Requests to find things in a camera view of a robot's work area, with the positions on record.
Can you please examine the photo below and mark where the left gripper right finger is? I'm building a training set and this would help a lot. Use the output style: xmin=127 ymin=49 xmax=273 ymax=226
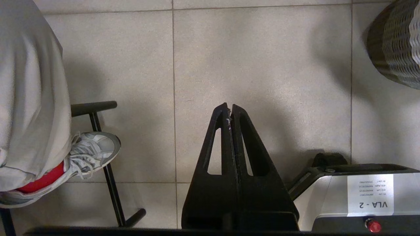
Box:
xmin=231 ymin=104 xmax=300 ymax=230

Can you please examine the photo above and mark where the person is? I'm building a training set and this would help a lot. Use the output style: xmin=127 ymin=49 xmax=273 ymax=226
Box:
xmin=0 ymin=0 xmax=121 ymax=209

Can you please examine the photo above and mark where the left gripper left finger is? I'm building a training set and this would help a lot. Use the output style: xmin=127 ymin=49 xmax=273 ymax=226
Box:
xmin=181 ymin=103 xmax=239 ymax=230

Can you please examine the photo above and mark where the dark wicker laundry basket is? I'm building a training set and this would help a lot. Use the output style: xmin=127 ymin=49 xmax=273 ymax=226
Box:
xmin=367 ymin=0 xmax=420 ymax=90

